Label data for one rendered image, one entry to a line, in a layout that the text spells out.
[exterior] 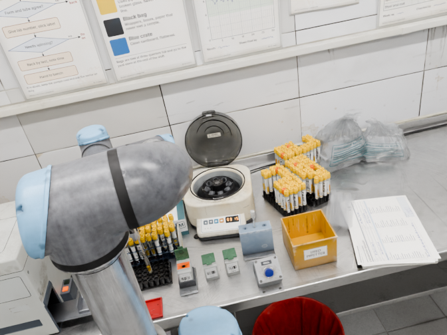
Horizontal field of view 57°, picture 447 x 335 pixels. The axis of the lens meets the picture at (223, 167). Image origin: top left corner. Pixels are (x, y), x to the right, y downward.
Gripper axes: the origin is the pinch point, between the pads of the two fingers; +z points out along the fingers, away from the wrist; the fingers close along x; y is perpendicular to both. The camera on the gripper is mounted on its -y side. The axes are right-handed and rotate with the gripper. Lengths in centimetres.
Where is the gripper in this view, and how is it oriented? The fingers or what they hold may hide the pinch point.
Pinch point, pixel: (136, 235)
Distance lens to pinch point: 123.0
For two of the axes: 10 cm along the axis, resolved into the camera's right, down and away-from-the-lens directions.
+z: 1.5, 8.3, 5.3
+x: 1.7, 5.1, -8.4
